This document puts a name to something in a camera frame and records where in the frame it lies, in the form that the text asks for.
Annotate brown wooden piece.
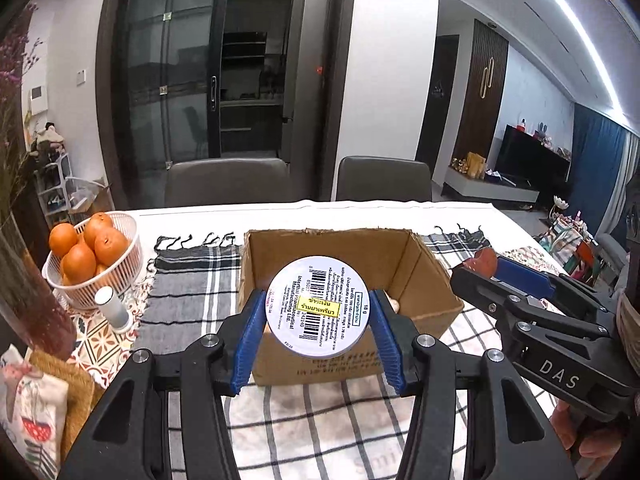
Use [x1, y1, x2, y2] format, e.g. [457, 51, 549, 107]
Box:
[462, 247, 498, 278]

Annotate round tin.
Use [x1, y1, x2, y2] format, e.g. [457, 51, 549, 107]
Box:
[266, 256, 370, 359]

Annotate right hand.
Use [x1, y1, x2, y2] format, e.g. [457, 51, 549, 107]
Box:
[549, 400, 625, 479]

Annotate patterned table mat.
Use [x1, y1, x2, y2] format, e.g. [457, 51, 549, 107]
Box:
[500, 245, 566, 275]

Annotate wicker tissue box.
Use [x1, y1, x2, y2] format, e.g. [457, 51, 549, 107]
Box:
[28, 350, 104, 462]

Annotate brown cardboard box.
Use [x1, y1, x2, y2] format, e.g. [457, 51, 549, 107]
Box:
[239, 229, 463, 386]

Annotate small white cylinder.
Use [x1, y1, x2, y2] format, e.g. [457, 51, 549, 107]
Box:
[94, 286, 134, 334]

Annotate black white plaid cloth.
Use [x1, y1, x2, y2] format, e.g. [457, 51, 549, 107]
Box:
[136, 222, 539, 479]

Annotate black television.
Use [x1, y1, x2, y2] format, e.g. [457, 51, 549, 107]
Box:
[495, 126, 570, 196]

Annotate floral fabric tissue cover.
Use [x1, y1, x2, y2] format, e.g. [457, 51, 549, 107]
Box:
[1, 344, 68, 479]

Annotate white tv console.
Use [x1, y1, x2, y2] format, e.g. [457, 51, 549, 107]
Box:
[442, 168, 539, 204]

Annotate white fruit basket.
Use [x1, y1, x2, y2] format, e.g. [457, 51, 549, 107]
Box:
[42, 211, 143, 311]

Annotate orange fruit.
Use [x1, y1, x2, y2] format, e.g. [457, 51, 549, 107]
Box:
[61, 243, 96, 285]
[49, 222, 78, 258]
[93, 226, 129, 266]
[82, 212, 113, 249]

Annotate glass vase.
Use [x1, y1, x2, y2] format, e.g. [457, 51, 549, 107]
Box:
[1, 214, 77, 361]

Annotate grey dining chair right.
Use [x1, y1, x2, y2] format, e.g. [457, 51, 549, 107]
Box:
[336, 156, 432, 203]

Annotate grey dining chair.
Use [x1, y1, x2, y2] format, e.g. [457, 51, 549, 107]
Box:
[336, 156, 432, 203]
[165, 158, 293, 208]

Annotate grey dining chair left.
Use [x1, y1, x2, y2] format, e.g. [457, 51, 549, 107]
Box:
[165, 158, 293, 208]

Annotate white shelf rack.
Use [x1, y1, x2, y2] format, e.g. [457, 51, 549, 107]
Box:
[34, 153, 106, 228]

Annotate dried purple flowers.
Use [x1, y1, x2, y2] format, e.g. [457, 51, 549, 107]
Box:
[1, 2, 41, 223]

